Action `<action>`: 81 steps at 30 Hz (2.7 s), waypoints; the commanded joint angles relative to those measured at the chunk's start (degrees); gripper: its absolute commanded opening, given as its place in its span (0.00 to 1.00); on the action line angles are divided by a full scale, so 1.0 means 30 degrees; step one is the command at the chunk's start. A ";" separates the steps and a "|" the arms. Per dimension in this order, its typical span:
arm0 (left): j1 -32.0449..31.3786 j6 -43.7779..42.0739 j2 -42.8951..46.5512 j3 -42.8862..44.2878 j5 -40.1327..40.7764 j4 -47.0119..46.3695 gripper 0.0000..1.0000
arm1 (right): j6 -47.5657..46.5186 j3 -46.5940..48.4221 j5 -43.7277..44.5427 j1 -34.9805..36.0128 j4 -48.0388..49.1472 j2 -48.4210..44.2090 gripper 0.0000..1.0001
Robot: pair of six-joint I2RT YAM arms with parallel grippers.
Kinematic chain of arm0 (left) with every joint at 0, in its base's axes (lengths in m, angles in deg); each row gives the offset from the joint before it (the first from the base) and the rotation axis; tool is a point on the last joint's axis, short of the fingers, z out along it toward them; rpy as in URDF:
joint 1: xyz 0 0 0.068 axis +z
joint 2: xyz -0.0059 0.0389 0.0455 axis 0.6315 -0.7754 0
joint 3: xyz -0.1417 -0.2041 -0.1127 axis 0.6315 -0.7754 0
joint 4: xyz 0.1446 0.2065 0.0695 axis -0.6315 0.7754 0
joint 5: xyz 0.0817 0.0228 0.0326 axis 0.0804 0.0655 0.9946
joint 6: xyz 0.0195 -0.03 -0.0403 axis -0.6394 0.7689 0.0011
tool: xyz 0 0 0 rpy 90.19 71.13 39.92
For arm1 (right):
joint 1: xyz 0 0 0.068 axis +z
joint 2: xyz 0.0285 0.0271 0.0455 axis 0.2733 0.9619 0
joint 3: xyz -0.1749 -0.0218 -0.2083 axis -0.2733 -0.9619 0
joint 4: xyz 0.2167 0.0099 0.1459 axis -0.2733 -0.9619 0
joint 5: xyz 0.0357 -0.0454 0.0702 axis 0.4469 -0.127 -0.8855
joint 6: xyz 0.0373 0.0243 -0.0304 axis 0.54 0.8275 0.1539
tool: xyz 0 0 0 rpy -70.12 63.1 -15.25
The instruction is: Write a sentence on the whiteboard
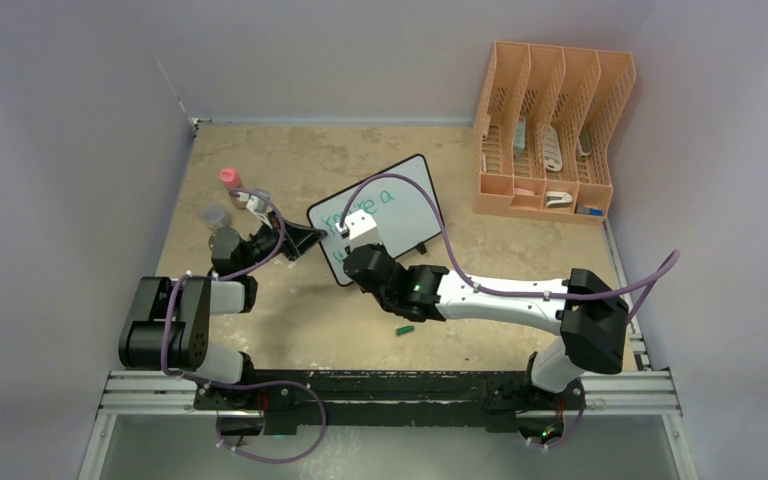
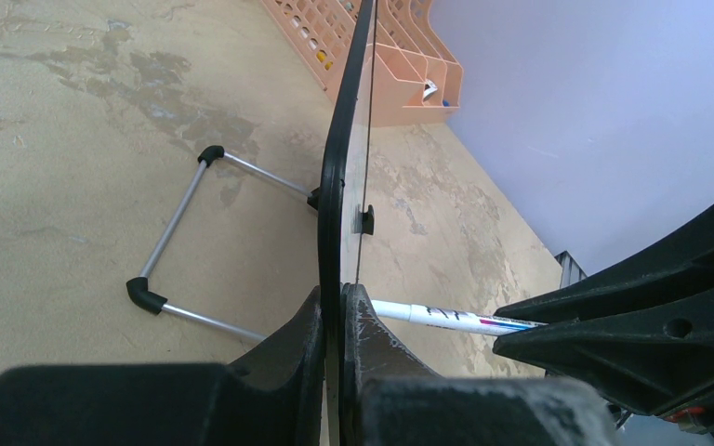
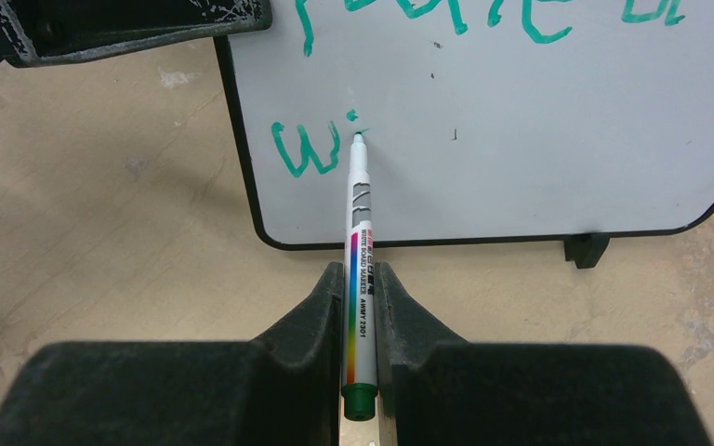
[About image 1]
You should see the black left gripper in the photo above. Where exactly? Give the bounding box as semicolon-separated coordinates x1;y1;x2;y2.
239;210;325;274

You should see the white whiteboard black frame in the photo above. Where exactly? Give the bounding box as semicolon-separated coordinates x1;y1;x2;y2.
306;154;441;287

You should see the green marker cap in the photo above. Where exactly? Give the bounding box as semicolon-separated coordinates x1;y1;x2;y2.
395;325;415;336

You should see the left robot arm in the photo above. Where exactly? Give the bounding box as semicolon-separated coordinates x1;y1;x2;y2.
118;220;327;409

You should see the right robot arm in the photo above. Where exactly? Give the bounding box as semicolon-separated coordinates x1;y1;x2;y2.
343;245;629;407

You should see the clear plastic clip jar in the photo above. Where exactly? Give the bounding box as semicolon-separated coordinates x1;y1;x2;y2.
201;202;231;231

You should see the pink lid crayon bottle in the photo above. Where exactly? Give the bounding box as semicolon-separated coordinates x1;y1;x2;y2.
219;167;248;210

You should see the white stapler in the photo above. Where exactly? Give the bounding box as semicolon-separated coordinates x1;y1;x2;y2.
545;191;574;209

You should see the peach plastic file organizer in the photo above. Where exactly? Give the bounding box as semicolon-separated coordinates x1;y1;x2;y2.
473;41;637;226

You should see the white perforated object in organizer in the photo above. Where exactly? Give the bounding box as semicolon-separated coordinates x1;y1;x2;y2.
543;125;563;173

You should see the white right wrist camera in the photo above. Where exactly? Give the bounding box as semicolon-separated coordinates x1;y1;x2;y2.
336;210;383;253

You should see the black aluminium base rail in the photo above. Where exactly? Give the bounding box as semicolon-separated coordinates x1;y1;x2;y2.
99;370;680;435

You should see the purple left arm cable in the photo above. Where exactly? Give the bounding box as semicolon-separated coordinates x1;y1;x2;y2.
160;190;328;465

